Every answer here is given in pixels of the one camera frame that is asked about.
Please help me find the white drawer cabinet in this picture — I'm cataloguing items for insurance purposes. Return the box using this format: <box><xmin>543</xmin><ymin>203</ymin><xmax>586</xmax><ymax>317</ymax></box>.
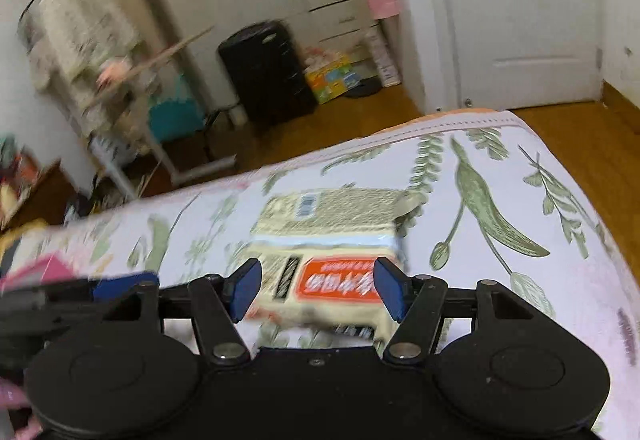
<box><xmin>280</xmin><ymin>0</ymin><xmax>387</xmax><ymax>67</ymax></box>

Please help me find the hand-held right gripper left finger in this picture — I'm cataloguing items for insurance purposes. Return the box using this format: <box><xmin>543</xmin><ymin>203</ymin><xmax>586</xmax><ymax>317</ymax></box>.
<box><xmin>102</xmin><ymin>258</ymin><xmax>262</xmax><ymax>365</ymax></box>

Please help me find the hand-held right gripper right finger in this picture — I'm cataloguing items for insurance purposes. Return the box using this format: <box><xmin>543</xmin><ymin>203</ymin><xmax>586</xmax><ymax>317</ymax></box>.
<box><xmin>374</xmin><ymin>256</ymin><xmax>536</xmax><ymax>365</ymax></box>

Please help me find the teal bin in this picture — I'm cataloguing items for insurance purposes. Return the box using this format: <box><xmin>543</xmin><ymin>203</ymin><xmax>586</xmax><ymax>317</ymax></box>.
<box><xmin>149</xmin><ymin>75</ymin><xmax>207</xmax><ymax>144</ymax></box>

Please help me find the cluttered drying rack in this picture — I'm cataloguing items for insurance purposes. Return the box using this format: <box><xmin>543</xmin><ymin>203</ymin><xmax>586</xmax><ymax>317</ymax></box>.
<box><xmin>17</xmin><ymin>0</ymin><xmax>237</xmax><ymax>201</ymax></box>

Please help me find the colourful cardboard box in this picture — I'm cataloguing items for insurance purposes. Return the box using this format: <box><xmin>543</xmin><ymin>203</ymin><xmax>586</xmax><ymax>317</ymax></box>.
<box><xmin>304</xmin><ymin>54</ymin><xmax>362</xmax><ymax>105</ymax></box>

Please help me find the white door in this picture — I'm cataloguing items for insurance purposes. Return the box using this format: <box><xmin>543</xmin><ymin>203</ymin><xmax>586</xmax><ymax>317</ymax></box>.
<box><xmin>427</xmin><ymin>0</ymin><xmax>607</xmax><ymax>113</ymax></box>

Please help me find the black round disc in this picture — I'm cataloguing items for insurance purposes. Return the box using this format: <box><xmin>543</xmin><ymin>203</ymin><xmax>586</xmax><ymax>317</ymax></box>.
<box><xmin>345</xmin><ymin>80</ymin><xmax>384</xmax><ymax>100</ymax></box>

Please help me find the cream snack packet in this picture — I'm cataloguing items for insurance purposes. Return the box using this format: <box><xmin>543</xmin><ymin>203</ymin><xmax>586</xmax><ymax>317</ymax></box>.
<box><xmin>245</xmin><ymin>187</ymin><xmax>413</xmax><ymax>342</ymax></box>

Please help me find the pink cardboard box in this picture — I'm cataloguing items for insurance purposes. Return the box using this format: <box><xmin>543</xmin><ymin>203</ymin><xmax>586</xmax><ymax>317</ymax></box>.
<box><xmin>0</xmin><ymin>254</ymin><xmax>81</xmax><ymax>295</ymax></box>

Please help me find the black tower heater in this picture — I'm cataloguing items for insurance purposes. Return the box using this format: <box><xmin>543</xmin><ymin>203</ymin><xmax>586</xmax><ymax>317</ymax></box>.
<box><xmin>217</xmin><ymin>20</ymin><xmax>319</xmax><ymax>124</ymax></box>

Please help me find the person's left hand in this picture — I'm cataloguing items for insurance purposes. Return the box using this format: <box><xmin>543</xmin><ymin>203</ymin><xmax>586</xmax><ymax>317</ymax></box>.
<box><xmin>0</xmin><ymin>377</ymin><xmax>45</xmax><ymax>437</ymax></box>

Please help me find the white tall packet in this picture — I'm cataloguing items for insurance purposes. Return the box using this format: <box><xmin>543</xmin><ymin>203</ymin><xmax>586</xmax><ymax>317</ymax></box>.
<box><xmin>367</xmin><ymin>27</ymin><xmax>404</xmax><ymax>88</ymax></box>

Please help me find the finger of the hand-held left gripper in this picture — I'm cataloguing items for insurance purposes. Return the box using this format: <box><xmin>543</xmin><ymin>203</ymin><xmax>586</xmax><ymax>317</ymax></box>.
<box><xmin>45</xmin><ymin>271</ymin><xmax>161</xmax><ymax>321</ymax></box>

